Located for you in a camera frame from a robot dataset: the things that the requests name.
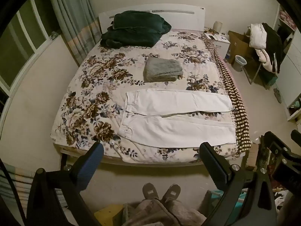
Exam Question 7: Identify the white headboard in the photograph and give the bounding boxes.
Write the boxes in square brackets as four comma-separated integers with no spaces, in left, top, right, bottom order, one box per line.
[98,3,205,34]

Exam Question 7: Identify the cardboard box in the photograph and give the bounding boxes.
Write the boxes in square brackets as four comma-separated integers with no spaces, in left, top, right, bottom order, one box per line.
[228,31,252,64]

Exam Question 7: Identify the person's left grey slipper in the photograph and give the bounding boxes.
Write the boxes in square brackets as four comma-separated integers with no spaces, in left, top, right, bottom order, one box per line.
[143,183,160,200]

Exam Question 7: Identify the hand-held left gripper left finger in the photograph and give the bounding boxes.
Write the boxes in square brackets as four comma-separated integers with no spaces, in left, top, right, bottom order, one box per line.
[26,142,104,226]

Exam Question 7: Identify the pink folded quilt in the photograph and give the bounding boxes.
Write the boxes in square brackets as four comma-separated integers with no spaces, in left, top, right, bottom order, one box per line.
[280,11,296,30]

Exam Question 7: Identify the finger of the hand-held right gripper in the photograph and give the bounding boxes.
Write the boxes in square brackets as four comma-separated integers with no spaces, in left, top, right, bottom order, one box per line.
[264,131,301,162]
[291,129,301,143]

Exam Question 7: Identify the white garment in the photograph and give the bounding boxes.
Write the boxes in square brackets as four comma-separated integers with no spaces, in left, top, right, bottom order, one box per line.
[249,24,267,50]

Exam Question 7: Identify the striped cloth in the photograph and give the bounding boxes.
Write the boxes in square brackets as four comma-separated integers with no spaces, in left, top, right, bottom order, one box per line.
[0,165,64,217]

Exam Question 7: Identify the green curtain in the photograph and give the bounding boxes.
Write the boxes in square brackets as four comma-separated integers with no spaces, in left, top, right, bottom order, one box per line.
[46,0,104,66]

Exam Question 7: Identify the window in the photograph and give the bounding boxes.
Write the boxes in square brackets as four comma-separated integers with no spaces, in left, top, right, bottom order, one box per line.
[0,0,63,97]

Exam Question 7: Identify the white wardrobe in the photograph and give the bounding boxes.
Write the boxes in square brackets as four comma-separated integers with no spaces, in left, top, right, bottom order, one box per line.
[273,5,301,123]

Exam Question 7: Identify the white pants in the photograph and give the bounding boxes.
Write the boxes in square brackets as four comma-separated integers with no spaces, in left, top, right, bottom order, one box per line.
[118,88,237,149]

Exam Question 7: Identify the dark green blanket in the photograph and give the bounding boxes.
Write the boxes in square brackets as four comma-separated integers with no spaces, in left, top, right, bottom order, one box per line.
[100,11,172,48]

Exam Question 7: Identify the grey trash bin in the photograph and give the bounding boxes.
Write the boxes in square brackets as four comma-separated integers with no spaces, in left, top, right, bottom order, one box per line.
[233,55,247,72]

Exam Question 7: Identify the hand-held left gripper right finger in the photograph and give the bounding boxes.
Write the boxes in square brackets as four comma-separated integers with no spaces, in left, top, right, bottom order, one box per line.
[199,142,277,226]

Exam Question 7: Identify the bed with floral sheet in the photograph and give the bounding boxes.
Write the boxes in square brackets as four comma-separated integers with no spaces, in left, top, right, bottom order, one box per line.
[50,29,250,164]

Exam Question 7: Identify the white nightstand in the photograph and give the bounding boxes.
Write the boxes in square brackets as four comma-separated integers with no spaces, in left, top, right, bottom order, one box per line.
[204,32,231,60]

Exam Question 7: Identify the yellow box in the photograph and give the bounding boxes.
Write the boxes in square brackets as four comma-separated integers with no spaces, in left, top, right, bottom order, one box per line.
[94,204,124,226]

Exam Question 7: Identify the pink garment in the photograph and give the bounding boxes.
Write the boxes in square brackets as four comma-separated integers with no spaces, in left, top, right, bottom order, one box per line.
[256,48,274,72]

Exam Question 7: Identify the metal frame chair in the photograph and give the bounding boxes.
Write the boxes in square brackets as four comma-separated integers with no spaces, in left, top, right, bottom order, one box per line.
[242,59,278,90]

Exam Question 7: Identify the person's grey fleece clothing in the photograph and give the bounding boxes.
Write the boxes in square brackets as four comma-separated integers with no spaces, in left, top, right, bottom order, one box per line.
[122,198,207,226]

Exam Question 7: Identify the grey folded blanket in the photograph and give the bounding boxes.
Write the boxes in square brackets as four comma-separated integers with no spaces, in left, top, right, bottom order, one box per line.
[143,56,184,83]

